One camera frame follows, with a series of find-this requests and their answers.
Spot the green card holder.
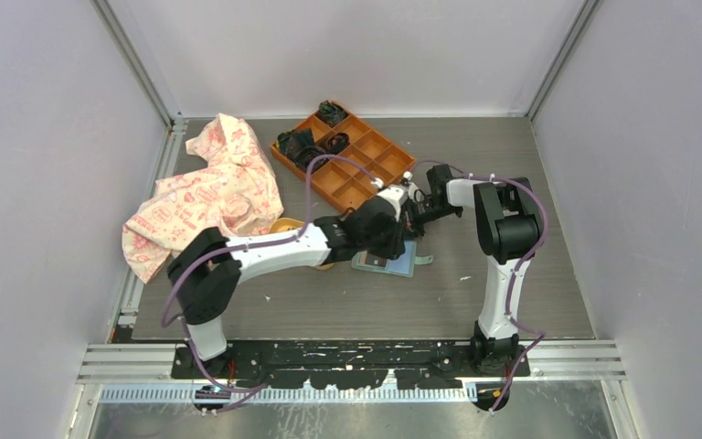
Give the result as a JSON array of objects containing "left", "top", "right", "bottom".
[{"left": 351, "top": 241, "right": 433, "bottom": 278}]

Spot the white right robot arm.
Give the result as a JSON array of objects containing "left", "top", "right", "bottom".
[{"left": 399, "top": 162, "right": 549, "bottom": 376}]

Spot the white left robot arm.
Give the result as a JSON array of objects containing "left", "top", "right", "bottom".
[{"left": 167, "top": 186, "right": 407, "bottom": 378}]

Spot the yellow oval dish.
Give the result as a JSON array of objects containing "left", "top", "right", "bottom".
[{"left": 270, "top": 217, "right": 335, "bottom": 271}]

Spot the coiled black belt small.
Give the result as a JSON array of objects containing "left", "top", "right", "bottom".
[{"left": 320, "top": 132, "right": 351, "bottom": 155}]

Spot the orange compartment tray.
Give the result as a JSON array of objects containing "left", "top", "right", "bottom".
[{"left": 271, "top": 101, "right": 416, "bottom": 212}]

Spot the dark folded fabric item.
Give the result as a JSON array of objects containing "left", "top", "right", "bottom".
[{"left": 276, "top": 128, "right": 315, "bottom": 159}]

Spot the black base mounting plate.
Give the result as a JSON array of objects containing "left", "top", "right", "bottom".
[{"left": 205, "top": 339, "right": 530, "bottom": 390}]

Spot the pink patterned cloth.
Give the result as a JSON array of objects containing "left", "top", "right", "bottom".
[{"left": 122, "top": 113, "right": 284, "bottom": 284}]

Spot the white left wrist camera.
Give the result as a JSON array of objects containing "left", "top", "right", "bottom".
[{"left": 371, "top": 177, "right": 410, "bottom": 220}]

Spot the aluminium frame rail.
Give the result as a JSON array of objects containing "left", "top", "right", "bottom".
[{"left": 77, "top": 340, "right": 627, "bottom": 403}]

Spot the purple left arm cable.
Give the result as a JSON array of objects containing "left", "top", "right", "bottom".
[{"left": 160, "top": 155, "right": 386, "bottom": 414}]

